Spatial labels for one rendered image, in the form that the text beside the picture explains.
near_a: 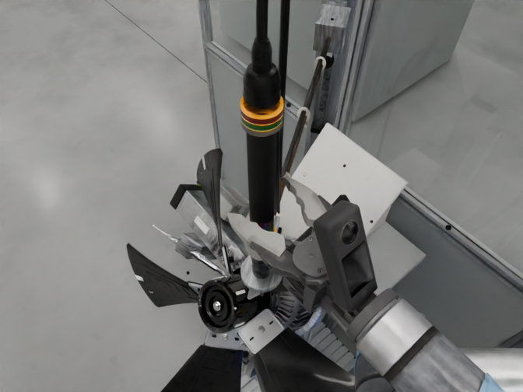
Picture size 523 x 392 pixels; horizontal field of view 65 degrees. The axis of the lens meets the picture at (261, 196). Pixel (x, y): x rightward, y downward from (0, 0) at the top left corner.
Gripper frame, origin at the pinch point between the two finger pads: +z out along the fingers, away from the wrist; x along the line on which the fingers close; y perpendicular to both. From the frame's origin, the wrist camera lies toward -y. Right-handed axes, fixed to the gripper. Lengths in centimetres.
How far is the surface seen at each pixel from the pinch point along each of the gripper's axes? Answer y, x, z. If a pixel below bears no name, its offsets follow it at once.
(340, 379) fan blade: 49, 6, -18
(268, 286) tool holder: 19.9, -1.1, -3.3
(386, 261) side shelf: 81, 54, 0
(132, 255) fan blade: 55, -12, 39
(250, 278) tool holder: 19.9, -2.6, -0.3
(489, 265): 70, 70, -23
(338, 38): 11, 48, 31
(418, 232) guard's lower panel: 79, 70, 0
